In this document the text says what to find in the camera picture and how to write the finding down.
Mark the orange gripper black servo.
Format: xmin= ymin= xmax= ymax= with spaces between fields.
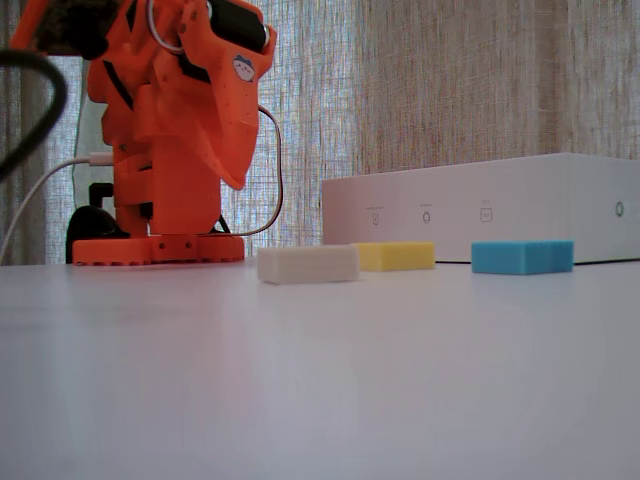
xmin=131 ymin=0 xmax=278 ymax=191

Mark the orange robot base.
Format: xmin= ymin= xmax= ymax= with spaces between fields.
xmin=72 ymin=139 xmax=246 ymax=267

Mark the beige cuboid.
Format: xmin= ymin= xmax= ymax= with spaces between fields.
xmin=256 ymin=244 xmax=361 ymax=286

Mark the yellow cuboid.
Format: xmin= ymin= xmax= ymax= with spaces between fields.
xmin=350 ymin=241 xmax=436 ymax=273

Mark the white cardboard bin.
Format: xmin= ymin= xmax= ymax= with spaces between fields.
xmin=321 ymin=152 xmax=640 ymax=265

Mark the blue cuboid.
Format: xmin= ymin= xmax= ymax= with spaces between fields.
xmin=470 ymin=239 xmax=575 ymax=276

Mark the black table clamp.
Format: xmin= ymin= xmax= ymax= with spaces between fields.
xmin=66 ymin=182 xmax=132 ymax=265

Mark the woven curtain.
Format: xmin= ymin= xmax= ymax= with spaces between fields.
xmin=0 ymin=0 xmax=640 ymax=266

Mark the tricolour servo cable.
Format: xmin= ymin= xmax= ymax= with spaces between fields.
xmin=219 ymin=103 xmax=285 ymax=237
xmin=146 ymin=0 xmax=187 ymax=55

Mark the thick black cable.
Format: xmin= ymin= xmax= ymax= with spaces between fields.
xmin=0 ymin=48 xmax=69 ymax=182

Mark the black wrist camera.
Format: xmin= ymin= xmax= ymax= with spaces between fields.
xmin=33 ymin=0 xmax=122 ymax=61

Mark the white usb cable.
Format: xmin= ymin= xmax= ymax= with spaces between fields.
xmin=0 ymin=151 xmax=116 ymax=265

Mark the orange camera mount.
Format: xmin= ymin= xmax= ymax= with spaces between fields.
xmin=9 ymin=0 xmax=54 ymax=51

